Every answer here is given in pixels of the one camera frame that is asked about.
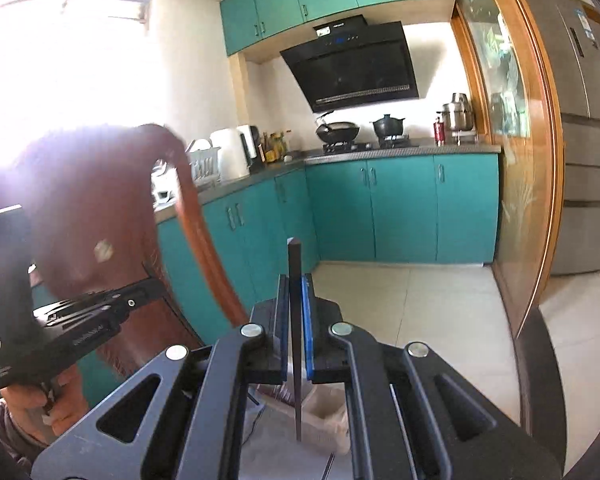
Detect white and black kettle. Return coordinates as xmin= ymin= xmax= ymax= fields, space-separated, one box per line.
xmin=237 ymin=124 xmax=262 ymax=174

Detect cluster of condiment bottles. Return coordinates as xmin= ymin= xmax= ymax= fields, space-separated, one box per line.
xmin=257 ymin=130 xmax=294 ymax=164

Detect person's left forearm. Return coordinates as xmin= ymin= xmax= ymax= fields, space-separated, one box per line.
xmin=0 ymin=399 xmax=51 ymax=467

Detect teal base cabinets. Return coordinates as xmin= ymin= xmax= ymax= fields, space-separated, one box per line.
xmin=152 ymin=152 xmax=501 ymax=343

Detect gas stove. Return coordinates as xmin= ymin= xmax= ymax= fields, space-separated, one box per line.
xmin=322 ymin=135 xmax=421 ymax=154

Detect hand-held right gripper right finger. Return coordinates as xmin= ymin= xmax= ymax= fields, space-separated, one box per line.
xmin=301 ymin=272 xmax=564 ymax=480

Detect white countertop appliance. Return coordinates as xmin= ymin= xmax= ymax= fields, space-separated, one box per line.
xmin=209 ymin=128 xmax=251 ymax=181

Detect grey refrigerator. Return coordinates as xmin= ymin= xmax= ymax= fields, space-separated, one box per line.
xmin=519 ymin=0 xmax=600 ymax=277

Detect grey kitchen countertop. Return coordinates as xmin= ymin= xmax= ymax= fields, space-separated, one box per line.
xmin=152 ymin=143 xmax=503 ymax=217

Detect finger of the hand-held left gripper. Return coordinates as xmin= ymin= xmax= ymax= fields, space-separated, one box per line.
xmin=85 ymin=276 xmax=165 ymax=321

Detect black range hood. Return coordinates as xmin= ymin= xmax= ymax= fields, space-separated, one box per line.
xmin=279 ymin=15 xmax=421 ymax=114

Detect black clay pot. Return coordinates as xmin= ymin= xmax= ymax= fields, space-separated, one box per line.
xmin=370 ymin=114 xmax=407 ymax=140

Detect person's left hand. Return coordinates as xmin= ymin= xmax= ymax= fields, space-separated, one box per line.
xmin=2 ymin=366 xmax=88 ymax=450

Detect bright window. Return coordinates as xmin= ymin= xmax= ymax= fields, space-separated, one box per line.
xmin=0 ymin=0 xmax=154 ymax=161

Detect wooden chair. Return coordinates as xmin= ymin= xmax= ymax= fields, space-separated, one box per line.
xmin=0 ymin=122 xmax=248 ymax=386

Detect black wok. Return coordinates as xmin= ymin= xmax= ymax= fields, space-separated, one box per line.
xmin=315 ymin=110 xmax=361 ymax=144

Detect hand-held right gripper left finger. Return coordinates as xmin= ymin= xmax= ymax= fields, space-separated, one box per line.
xmin=32 ymin=274 xmax=291 ymax=480

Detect black chopstick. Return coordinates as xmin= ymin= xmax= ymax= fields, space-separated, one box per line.
xmin=287 ymin=237 xmax=304 ymax=443

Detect white dish rack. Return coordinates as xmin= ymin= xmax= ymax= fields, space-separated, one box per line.
xmin=185 ymin=139 xmax=222 ymax=184

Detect stainless steel steamer pot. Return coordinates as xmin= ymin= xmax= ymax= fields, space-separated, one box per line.
xmin=436 ymin=92 xmax=477 ymax=134

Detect wood-framed glass sliding door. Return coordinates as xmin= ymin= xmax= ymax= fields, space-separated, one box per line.
xmin=442 ymin=0 xmax=570 ymax=342

